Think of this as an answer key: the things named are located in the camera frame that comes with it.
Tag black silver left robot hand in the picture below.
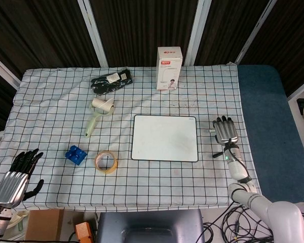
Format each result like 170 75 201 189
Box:
0 148 45 209

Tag white partition frame post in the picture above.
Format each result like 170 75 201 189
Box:
0 52 21 91
234 0 278 65
184 0 211 67
78 0 109 68

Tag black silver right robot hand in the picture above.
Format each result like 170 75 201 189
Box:
212 115 239 146

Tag brown cardboard box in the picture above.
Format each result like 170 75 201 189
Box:
25 209 64 241

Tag yellow packing tape roll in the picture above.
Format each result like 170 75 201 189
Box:
94 150 119 175

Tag blue toy building block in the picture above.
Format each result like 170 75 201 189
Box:
64 145 88 166

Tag pale green lint roller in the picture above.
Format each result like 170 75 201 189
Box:
84 97 116 138

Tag black gloves in plastic bag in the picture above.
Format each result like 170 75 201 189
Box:
90 69 134 96

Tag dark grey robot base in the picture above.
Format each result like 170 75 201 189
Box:
95 210 205 243

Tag orange box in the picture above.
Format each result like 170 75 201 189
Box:
74 222 94 243

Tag dark blue table mat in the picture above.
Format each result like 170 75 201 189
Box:
237 64 304 203

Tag black floor cables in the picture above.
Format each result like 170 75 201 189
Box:
204 204 304 243

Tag beige plastic container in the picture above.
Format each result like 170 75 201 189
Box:
2 210 30 231

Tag white desk lamp carton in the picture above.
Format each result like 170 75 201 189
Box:
156 46 183 91

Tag white black checked tablecloth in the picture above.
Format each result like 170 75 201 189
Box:
0 65 263 212

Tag white drawing board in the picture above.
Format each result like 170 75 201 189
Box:
131 114 199 163

